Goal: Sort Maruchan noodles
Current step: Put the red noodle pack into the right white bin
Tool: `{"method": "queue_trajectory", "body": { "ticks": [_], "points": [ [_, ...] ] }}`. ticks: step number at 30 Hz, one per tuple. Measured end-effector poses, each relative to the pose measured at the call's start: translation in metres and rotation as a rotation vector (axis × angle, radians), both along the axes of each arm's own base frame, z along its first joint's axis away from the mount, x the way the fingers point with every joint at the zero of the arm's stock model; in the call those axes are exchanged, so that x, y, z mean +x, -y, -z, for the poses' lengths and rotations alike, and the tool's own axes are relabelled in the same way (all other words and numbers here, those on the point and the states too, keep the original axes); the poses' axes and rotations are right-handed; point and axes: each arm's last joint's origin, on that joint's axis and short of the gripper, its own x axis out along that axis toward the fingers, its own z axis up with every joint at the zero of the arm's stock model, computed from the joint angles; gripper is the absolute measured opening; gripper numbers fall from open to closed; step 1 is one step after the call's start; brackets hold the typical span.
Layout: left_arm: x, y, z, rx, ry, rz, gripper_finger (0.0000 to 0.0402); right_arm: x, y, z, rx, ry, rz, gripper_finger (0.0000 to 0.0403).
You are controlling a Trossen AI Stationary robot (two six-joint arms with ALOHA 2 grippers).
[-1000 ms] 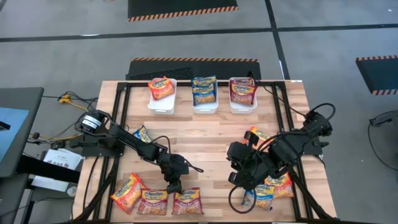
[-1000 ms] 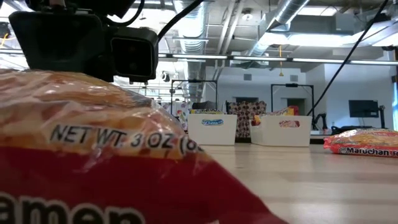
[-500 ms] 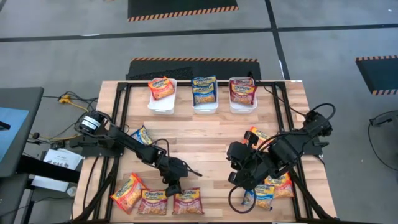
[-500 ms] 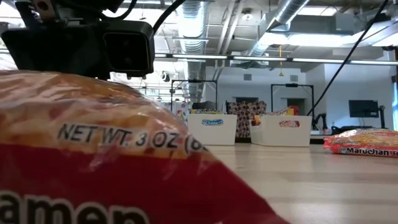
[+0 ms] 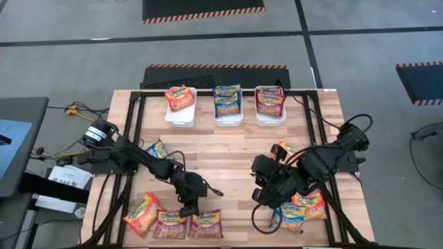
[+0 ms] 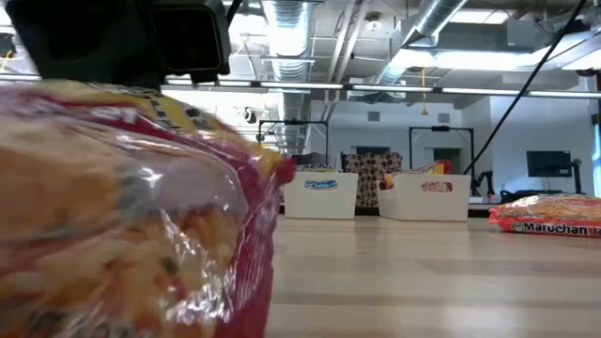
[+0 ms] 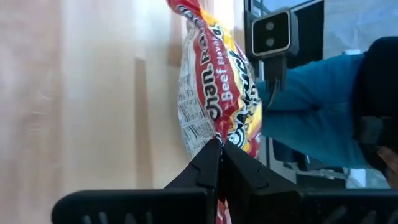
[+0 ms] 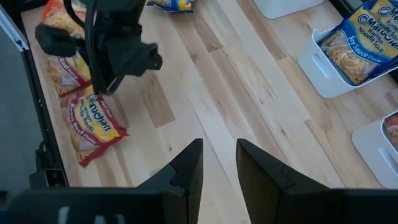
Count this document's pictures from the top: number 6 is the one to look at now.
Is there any black monitor on stand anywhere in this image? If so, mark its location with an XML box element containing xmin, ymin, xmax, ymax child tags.
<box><xmin>525</xmin><ymin>149</ymin><xmax>584</xmax><ymax>194</ymax></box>

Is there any black background rig frame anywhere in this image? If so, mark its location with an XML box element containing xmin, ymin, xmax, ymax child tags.
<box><xmin>408</xmin><ymin>125</ymin><xmax>475</xmax><ymax>177</ymax></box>
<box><xmin>256</xmin><ymin>119</ymin><xmax>330</xmax><ymax>163</ymax></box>

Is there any round ceiling fixture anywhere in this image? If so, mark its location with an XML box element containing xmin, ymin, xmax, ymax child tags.
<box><xmin>364</xmin><ymin>12</ymin><xmax>384</xmax><ymax>33</ymax></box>

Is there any red Maruchan ramen packet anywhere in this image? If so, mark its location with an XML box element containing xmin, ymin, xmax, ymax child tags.
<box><xmin>378</xmin><ymin>159</ymin><xmax>453</xmax><ymax>192</ymax></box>
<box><xmin>421</xmin><ymin>181</ymin><xmax>455</xmax><ymax>193</ymax></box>
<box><xmin>0</xmin><ymin>78</ymin><xmax>297</xmax><ymax>338</ymax></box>

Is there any thin black cable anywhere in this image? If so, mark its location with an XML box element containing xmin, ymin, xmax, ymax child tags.
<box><xmin>462</xmin><ymin>0</ymin><xmax>589</xmax><ymax>176</ymax></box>

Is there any silver ventilation duct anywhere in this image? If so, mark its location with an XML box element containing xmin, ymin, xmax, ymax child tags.
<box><xmin>361</xmin><ymin>0</ymin><xmax>470</xmax><ymax>102</ymax></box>
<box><xmin>261</xmin><ymin>0</ymin><xmax>316</xmax><ymax>156</ymax></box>

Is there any patterned fabric chair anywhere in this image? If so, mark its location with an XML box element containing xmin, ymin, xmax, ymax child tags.
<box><xmin>341</xmin><ymin>150</ymin><xmax>404</xmax><ymax>208</ymax></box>

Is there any orange Maruchan ramen packet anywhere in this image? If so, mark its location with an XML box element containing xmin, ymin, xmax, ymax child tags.
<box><xmin>487</xmin><ymin>193</ymin><xmax>601</xmax><ymax>239</ymax></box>

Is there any bright ceiling light panel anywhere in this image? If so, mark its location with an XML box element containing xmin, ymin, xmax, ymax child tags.
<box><xmin>448</xmin><ymin>8</ymin><xmax>512</xmax><ymax>25</ymax></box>

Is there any yellow hanging cord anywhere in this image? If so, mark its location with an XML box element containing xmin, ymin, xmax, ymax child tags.
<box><xmin>419</xmin><ymin>68</ymin><xmax>429</xmax><ymax>116</ymax></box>

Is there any black aluminium table frame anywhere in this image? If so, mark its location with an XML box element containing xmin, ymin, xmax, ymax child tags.
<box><xmin>276</xmin><ymin>200</ymin><xmax>494</xmax><ymax>219</ymax></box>

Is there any blue lit screen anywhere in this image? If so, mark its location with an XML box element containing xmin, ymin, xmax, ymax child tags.
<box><xmin>592</xmin><ymin>135</ymin><xmax>601</xmax><ymax>198</ymax></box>

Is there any long ceiling light strip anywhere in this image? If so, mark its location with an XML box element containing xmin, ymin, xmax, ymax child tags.
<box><xmin>0</xmin><ymin>72</ymin><xmax>601</xmax><ymax>100</ymax></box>

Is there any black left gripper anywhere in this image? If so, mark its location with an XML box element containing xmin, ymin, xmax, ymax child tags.
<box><xmin>4</xmin><ymin>0</ymin><xmax>165</xmax><ymax>91</ymax></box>

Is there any white plastic bin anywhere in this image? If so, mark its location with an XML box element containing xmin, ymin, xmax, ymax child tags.
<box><xmin>378</xmin><ymin>174</ymin><xmax>472</xmax><ymax>223</ymax></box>
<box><xmin>283</xmin><ymin>171</ymin><xmax>360</xmax><ymax>221</ymax></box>

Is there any blue Maruchan ramen packet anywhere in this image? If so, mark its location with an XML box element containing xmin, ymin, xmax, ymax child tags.
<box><xmin>295</xmin><ymin>162</ymin><xmax>337</xmax><ymax>174</ymax></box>
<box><xmin>303</xmin><ymin>179</ymin><xmax>339</xmax><ymax>191</ymax></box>

